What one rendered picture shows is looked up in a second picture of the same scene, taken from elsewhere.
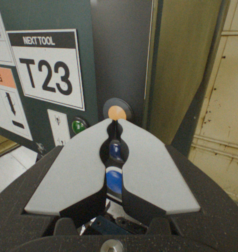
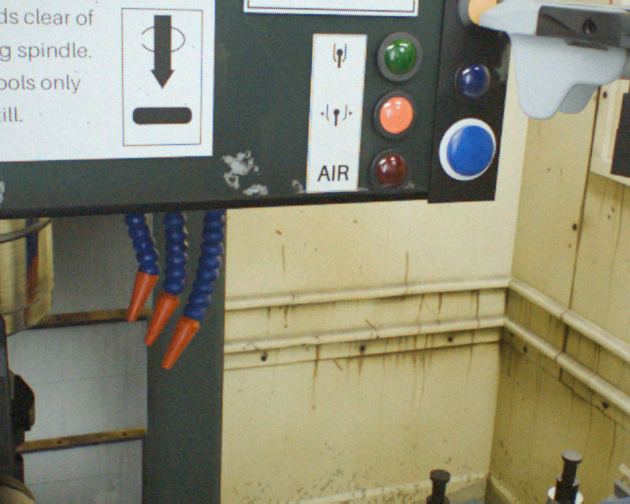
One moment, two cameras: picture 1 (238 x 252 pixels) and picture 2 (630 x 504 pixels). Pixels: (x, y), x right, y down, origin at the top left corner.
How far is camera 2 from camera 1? 0.52 m
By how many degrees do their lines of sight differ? 48
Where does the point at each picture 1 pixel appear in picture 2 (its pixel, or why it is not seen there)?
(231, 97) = not seen: hidden behind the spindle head
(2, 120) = (67, 128)
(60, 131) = (340, 82)
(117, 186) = (478, 154)
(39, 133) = (253, 116)
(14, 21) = not seen: outside the picture
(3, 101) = (124, 47)
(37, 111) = (271, 48)
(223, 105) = not seen: hidden behind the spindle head
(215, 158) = (266, 378)
